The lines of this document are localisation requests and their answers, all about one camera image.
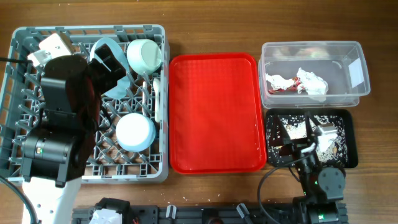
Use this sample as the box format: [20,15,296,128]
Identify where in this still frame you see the clear plastic bin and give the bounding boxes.
[258,40,371,109]

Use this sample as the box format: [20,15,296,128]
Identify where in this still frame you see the white plastic fork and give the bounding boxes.
[142,81,149,116]

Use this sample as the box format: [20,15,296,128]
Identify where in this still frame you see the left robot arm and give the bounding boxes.
[21,44,126,223]

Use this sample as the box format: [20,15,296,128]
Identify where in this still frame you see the light blue plate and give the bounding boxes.
[89,37,130,100]

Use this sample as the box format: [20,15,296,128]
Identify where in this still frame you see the red plastic tray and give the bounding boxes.
[169,53,267,175]

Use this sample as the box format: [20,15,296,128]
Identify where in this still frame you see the white plastic spoon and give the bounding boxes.
[152,78,160,123]

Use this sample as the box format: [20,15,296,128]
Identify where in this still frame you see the grey dishwasher rack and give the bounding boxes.
[1,24,170,184]

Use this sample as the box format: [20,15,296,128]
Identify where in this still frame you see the red strawberry cake wrapper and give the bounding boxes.
[268,75,301,94]

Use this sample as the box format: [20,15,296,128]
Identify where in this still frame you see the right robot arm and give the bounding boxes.
[270,113,348,223]

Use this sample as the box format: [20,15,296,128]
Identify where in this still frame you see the black plastic tray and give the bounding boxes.
[264,108,358,168]

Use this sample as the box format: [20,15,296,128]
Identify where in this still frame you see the mint green bowl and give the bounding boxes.
[126,39,162,75]

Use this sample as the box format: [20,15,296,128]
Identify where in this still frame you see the rice and nut scraps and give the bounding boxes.
[266,115,348,166]

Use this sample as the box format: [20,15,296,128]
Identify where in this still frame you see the white napkin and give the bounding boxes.
[297,68,328,102]

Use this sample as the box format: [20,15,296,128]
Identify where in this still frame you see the crumpled white paper piece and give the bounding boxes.
[266,74,295,91]

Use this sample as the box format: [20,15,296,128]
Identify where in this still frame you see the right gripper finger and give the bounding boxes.
[304,111,320,136]
[273,116,311,159]

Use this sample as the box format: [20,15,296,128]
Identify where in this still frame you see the light blue bowl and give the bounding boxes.
[116,113,155,152]

